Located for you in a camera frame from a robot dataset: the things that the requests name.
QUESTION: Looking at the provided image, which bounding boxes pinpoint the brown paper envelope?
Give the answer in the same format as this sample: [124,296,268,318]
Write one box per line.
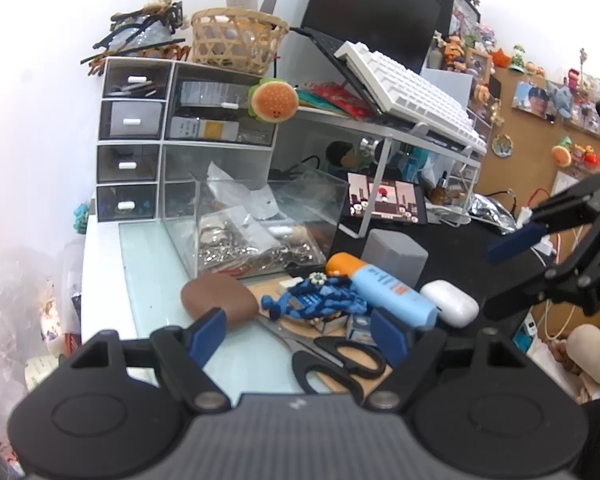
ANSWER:
[247,280,396,396]

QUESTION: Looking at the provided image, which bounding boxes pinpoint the white earbuds case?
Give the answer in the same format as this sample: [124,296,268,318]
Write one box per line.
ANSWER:
[419,279,481,329]

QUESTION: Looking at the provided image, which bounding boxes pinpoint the wall switch plate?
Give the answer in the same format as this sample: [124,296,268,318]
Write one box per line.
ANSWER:
[550,170,581,197]

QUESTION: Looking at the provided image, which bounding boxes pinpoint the black scissors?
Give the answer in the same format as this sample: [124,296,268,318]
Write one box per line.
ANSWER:
[257,315,388,395]

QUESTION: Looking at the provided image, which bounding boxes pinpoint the red cable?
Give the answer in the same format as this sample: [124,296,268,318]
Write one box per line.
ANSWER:
[527,187,556,211]

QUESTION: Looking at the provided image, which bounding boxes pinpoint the phone showing video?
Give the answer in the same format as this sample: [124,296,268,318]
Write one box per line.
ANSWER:
[341,171,429,226]

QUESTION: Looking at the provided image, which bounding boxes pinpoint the silver foil bag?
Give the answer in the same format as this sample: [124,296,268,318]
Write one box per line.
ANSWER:
[467,195,521,235]

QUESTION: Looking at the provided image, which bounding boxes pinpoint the white drawer organizer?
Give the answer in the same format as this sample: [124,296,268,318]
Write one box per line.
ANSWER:
[96,56,281,223]

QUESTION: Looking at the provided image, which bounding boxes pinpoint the blue sunscreen bottle orange cap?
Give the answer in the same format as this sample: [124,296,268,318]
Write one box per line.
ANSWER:
[325,252,439,331]

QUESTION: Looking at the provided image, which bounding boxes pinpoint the pile of metal trinkets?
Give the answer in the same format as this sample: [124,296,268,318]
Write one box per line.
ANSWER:
[200,215,327,277]

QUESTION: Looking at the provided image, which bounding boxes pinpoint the pile of hair accessories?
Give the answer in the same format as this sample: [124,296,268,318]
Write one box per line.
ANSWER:
[80,0,190,75]

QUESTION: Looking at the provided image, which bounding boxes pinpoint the tall clear drawer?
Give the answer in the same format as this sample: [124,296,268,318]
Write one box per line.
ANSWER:
[166,62,277,142]

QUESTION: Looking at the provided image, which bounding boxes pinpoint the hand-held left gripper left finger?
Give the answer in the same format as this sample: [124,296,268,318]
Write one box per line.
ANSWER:
[40,307,231,415]

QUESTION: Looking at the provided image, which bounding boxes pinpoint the teal box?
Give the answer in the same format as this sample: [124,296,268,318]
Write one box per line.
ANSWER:
[397,147,431,181]

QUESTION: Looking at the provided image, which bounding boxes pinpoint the black and silver microphone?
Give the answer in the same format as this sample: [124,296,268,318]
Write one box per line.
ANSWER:
[326,137,382,168]

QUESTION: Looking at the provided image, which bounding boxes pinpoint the brown dropper bottle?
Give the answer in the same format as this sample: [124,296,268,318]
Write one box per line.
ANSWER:
[430,171,453,206]

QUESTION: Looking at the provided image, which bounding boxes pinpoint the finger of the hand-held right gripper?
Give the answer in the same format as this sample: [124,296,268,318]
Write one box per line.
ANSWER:
[486,171,600,265]
[481,260,583,322]

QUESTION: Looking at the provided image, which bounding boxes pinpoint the clear acrylic mini drawers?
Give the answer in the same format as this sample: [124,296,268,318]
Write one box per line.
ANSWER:
[470,105,495,161]

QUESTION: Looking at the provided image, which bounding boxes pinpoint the clear zip bag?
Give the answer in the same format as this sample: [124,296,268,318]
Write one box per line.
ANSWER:
[202,160,288,222]

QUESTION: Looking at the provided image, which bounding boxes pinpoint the woven bamboo basket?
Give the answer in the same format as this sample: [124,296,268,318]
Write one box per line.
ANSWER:
[190,7,290,76]

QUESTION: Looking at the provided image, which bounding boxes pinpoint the red patterned packet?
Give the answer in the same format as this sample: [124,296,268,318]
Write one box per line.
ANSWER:
[312,81,377,118]

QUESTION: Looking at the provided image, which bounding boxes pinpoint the white desk riser shelf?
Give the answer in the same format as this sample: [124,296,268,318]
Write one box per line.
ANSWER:
[279,105,483,238]

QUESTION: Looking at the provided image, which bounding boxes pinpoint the teal small figurine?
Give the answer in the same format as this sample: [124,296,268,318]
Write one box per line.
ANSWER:
[72,201,92,233]

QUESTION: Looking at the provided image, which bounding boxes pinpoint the clear plastic bags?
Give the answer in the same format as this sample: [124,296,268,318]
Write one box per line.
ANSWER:
[0,242,86,461]

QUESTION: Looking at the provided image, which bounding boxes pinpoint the row of small figurines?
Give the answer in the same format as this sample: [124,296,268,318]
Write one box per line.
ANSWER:
[432,30,493,75]

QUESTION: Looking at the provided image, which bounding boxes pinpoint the blue braided keychain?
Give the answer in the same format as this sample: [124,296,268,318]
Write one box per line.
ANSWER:
[260,272,371,322]

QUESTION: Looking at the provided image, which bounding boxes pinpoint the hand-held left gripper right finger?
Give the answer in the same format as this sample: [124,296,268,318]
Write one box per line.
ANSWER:
[366,306,562,414]

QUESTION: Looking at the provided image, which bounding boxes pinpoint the white mechanical keyboard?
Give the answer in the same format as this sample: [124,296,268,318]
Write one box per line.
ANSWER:
[334,41,488,156]

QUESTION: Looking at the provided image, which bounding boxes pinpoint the black picture frame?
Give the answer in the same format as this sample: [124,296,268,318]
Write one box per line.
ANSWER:
[437,0,482,36]

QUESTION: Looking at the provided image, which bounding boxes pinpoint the black laptop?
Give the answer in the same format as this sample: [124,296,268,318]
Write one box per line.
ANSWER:
[300,0,442,111]

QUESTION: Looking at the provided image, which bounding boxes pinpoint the brown leather pouch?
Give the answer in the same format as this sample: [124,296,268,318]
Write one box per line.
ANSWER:
[180,274,260,328]

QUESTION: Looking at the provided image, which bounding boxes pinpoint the person's beige trouser leg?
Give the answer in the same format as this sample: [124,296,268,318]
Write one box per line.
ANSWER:
[567,324,600,387]

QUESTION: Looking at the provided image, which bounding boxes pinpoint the burger plush toy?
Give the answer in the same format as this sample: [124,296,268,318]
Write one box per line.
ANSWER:
[247,77,299,123]

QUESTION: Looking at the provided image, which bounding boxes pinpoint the black laptop charger cable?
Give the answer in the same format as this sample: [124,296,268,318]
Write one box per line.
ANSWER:
[274,25,313,86]

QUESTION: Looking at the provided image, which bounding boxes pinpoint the cork board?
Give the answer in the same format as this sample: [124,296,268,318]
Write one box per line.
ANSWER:
[475,65,600,281]

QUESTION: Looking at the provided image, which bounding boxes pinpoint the grey hexagonal box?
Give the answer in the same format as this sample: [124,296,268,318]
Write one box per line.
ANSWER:
[362,228,429,291]

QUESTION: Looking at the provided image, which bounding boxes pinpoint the black desk mat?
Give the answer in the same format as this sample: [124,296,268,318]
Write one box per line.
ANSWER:
[330,217,548,341]

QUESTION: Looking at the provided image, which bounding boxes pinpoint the white power strip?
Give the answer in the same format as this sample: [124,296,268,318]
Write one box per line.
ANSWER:
[517,205,557,257]

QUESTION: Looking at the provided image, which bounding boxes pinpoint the large clear drawer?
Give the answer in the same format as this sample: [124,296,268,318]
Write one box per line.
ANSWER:
[162,162,350,281]

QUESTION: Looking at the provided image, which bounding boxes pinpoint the printed photo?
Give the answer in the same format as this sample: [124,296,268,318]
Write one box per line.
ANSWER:
[511,80,558,120]

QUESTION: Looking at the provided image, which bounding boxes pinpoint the green packet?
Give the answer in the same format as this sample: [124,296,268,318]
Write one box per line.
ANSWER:
[295,82,341,111]

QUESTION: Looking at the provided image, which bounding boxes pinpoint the white card folder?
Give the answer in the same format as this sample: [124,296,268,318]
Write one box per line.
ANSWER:
[420,67,473,111]

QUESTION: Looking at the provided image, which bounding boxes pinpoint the small clear drawer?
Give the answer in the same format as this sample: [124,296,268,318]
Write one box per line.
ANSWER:
[97,144,160,183]
[100,100,167,139]
[96,184,158,221]
[102,62,173,98]

